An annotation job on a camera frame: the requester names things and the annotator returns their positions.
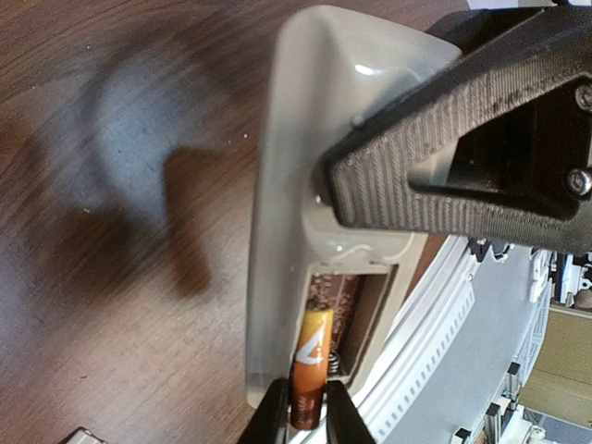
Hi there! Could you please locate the grey battery cover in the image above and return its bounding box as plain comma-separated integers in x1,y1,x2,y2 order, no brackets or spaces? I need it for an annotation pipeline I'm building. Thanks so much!
59,427,107,444

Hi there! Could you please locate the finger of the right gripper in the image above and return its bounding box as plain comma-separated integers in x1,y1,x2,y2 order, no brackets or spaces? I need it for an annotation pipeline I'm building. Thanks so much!
322,41,591,253
426,1,591,60

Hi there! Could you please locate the white remote control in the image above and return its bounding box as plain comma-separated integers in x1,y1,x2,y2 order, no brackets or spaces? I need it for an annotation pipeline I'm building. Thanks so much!
245,6,462,407

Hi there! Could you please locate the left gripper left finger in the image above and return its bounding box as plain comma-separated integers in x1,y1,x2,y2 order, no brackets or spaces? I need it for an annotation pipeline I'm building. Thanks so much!
239,378,290,444

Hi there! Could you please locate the orange AA battery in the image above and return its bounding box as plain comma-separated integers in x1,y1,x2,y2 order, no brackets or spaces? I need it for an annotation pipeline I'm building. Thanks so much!
290,307,334,430

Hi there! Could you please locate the aluminium front rail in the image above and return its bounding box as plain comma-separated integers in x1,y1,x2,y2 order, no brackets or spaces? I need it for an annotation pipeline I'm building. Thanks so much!
356,238,552,443

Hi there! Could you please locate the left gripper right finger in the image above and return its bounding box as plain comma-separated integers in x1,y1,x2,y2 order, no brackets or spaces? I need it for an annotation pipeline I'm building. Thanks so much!
326,380,375,444

